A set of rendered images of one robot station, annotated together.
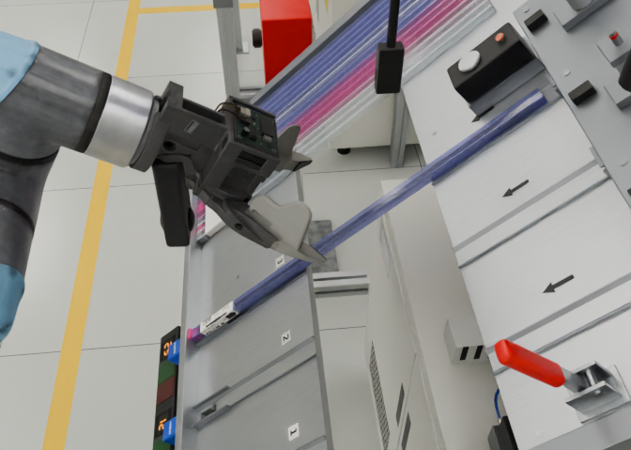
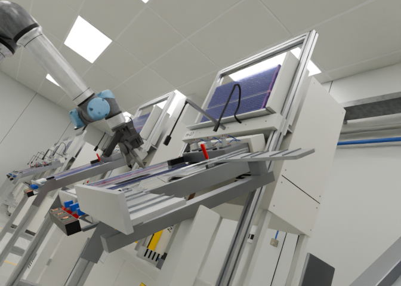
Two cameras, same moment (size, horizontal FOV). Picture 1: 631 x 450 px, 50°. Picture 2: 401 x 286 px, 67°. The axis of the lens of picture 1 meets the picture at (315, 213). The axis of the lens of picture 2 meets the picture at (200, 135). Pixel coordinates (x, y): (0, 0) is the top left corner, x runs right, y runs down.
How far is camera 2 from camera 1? 1.12 m
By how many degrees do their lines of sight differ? 69
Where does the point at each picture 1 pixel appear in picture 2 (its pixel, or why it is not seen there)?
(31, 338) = not seen: outside the picture
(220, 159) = (134, 135)
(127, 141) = (122, 119)
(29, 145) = not seen: hidden behind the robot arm
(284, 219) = (141, 154)
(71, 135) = (114, 111)
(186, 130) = (130, 128)
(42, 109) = (114, 104)
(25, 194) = not seen: hidden behind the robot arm
